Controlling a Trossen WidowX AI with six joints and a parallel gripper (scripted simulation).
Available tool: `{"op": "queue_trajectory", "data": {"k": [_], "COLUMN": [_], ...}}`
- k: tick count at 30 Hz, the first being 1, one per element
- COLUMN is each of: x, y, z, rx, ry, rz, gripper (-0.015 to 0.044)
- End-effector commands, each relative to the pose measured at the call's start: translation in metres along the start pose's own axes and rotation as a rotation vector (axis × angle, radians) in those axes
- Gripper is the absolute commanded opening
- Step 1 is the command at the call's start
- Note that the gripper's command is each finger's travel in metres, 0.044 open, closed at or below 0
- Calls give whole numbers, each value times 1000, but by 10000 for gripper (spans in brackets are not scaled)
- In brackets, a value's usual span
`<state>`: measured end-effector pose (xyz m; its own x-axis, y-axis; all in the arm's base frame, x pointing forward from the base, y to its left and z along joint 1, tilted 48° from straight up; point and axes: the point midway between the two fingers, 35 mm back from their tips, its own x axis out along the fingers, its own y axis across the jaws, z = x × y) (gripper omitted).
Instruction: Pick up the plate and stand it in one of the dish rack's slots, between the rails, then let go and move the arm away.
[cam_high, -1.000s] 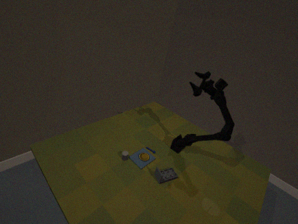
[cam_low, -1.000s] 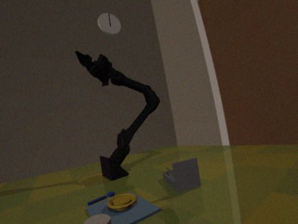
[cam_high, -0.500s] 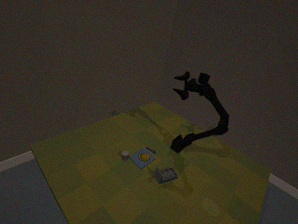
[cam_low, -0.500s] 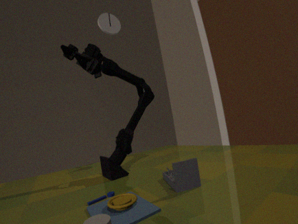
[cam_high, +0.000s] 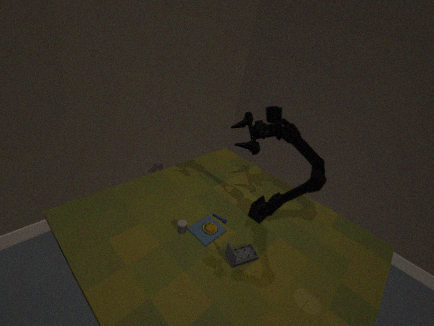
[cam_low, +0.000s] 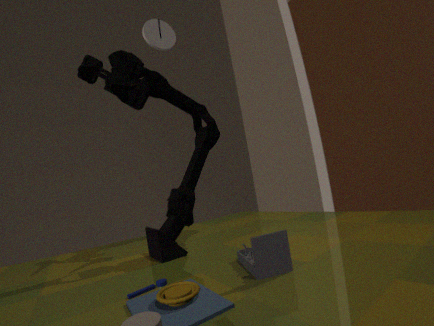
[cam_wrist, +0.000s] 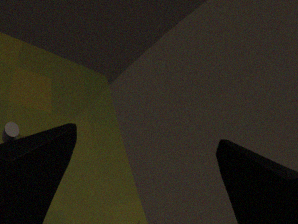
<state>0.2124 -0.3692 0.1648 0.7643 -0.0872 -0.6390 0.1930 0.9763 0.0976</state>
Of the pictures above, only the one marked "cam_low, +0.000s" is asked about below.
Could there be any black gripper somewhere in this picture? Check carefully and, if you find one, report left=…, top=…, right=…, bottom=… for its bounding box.
left=77, top=55, right=151, bottom=110

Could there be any grey dish rack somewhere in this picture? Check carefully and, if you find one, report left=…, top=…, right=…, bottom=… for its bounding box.
left=237, top=229, right=293, bottom=280

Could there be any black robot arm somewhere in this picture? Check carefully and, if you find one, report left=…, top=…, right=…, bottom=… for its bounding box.
left=109, top=50, right=220, bottom=243

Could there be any grey cylinder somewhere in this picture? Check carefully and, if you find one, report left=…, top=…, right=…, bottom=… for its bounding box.
left=121, top=311, right=162, bottom=326

